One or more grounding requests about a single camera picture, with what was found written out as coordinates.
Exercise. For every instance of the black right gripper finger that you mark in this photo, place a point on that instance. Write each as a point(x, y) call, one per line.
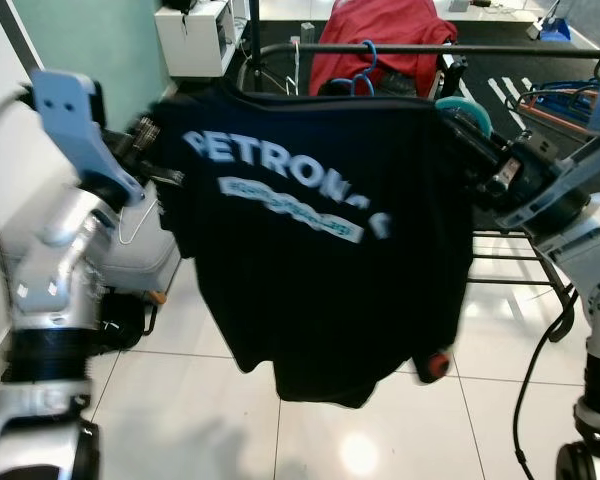
point(480, 145)

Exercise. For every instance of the teal plastic hanger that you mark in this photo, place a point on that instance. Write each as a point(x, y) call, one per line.
point(470, 108)

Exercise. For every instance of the black Petronas print t-shirt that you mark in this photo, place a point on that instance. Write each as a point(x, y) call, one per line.
point(300, 290)

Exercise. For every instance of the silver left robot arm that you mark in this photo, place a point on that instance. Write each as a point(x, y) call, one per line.
point(60, 270)

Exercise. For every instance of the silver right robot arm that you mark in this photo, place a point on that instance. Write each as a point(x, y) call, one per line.
point(590, 260)

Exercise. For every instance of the blue plastic hanger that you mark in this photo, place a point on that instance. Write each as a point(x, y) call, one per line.
point(370, 62)

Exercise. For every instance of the thin white hanger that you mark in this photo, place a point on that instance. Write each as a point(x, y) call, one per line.
point(296, 65)

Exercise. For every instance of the bunch of blue hangers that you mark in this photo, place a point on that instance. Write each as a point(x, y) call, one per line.
point(570, 92)

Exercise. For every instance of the black metal clothes rack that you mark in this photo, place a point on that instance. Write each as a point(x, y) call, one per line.
point(520, 51)

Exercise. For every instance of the white shelf unit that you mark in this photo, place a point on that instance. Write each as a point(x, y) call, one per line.
point(195, 45)

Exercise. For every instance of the grey cushioned ottoman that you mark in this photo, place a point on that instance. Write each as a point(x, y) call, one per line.
point(140, 260)

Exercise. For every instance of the blue dustpan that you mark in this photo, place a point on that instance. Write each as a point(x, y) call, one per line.
point(555, 32)

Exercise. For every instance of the red cloth cover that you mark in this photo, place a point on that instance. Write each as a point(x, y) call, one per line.
point(390, 25)

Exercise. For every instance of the black floor bag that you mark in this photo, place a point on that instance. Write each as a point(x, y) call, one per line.
point(125, 320)

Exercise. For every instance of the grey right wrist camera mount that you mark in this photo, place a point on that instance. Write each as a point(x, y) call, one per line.
point(560, 190)

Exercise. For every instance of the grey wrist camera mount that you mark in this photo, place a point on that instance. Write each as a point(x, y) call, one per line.
point(70, 110)
point(560, 190)

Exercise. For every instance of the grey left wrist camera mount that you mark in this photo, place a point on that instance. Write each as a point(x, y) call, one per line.
point(70, 110)

